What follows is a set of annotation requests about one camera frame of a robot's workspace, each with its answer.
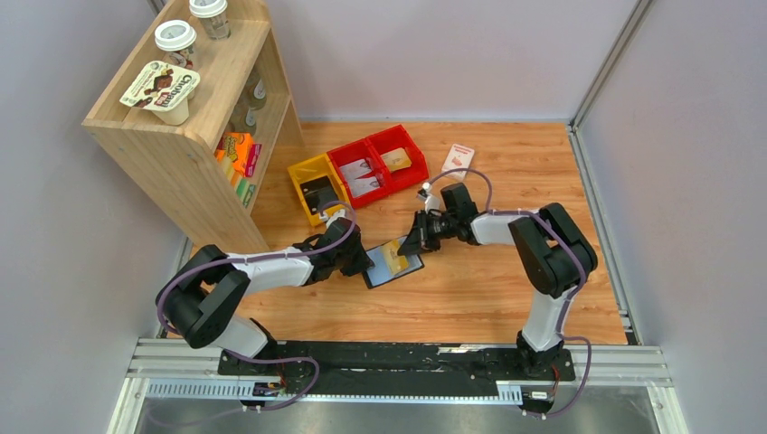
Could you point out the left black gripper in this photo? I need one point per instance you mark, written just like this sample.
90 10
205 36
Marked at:
354 259

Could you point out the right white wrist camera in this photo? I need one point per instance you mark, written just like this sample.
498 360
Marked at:
430 201

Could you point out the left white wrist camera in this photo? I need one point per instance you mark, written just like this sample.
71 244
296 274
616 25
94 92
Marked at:
329 216

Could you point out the red plastic bin right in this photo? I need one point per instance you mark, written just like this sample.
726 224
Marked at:
390 139

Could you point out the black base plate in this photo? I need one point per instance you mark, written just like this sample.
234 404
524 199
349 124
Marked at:
399 369

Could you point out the orange snack box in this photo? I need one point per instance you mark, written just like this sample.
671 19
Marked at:
240 150

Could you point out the gold credit card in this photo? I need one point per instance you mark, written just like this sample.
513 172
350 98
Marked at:
395 262

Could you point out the wooden shelf unit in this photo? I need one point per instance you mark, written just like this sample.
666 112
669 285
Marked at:
175 165

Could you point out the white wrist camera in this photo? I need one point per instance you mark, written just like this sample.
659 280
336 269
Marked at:
329 216
430 201

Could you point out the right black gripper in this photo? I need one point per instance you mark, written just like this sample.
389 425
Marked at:
424 228

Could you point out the Chobani yogurt cup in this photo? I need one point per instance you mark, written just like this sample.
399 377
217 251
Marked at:
162 89

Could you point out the glass bottle on shelf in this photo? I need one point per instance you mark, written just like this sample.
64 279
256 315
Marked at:
255 91

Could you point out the white lidded cup far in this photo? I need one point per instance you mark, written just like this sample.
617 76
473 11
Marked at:
212 15

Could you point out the white lidded cup near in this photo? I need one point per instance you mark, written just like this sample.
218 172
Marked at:
176 38

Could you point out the white lidded cup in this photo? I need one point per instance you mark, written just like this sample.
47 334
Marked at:
212 15
176 38

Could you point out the white cards in bin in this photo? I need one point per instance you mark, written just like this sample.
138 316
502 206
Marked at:
360 177

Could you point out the white pink card box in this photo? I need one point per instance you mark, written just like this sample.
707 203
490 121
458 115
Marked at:
459 156

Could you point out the red plastic bin middle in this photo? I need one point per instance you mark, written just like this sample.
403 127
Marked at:
360 149

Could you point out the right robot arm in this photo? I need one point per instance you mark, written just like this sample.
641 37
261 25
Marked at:
556 256

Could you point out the yellow plastic bin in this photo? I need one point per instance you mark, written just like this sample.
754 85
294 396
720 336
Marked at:
313 168

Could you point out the red plastic bin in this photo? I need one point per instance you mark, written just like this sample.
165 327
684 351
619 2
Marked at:
390 139
360 149

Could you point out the black card in bin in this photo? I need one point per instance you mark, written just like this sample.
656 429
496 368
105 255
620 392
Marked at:
317 193

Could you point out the tan card in bin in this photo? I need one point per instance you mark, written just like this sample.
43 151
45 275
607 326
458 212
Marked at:
396 159

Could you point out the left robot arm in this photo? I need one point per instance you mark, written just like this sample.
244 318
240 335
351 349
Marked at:
199 303

